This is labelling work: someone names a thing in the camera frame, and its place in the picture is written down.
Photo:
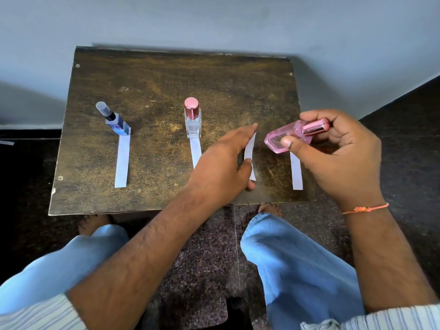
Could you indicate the person's left forearm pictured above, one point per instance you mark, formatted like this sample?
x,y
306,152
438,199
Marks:
x,y
137,257

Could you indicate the person's right forearm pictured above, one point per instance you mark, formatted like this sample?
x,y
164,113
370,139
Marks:
x,y
381,257

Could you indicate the person's right foot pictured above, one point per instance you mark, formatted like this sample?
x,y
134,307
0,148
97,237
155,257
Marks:
x,y
270,208

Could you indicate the clear perfume bottle pink cap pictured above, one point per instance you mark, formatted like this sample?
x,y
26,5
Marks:
x,y
192,123

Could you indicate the person's foot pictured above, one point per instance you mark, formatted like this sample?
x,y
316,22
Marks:
x,y
270,208
92,224

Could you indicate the person's striped shirt sleeve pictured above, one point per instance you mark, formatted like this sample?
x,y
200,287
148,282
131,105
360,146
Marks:
x,y
385,319
41,316

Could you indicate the person's right striped shirt sleeve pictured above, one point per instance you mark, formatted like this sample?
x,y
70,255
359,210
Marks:
x,y
385,319

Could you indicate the person's left leg blue jeans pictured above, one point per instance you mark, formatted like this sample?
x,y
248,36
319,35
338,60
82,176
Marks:
x,y
62,268

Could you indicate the person's leg blue jeans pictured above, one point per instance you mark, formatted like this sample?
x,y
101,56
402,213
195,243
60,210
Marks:
x,y
302,271
62,268

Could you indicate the person's right leg blue jeans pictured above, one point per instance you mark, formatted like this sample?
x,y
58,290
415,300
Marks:
x,y
302,271

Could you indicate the person's left hand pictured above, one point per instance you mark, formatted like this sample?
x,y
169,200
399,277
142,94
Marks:
x,y
216,171

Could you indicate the person's left thumb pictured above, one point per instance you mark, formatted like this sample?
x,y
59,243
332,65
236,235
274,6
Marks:
x,y
245,169

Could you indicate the person's left foot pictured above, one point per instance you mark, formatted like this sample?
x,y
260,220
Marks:
x,y
92,224

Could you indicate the person's right thumb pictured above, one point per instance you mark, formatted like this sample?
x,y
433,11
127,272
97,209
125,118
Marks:
x,y
299,151

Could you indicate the person's left striped shirt sleeve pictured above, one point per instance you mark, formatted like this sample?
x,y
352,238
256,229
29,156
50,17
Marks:
x,y
41,316

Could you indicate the blue perfume bottle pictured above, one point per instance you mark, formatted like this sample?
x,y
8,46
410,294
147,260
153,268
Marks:
x,y
117,124

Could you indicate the white paper strip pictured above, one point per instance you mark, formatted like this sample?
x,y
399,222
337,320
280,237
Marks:
x,y
297,175
195,151
122,161
250,147

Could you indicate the person's right hand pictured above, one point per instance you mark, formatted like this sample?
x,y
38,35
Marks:
x,y
347,168

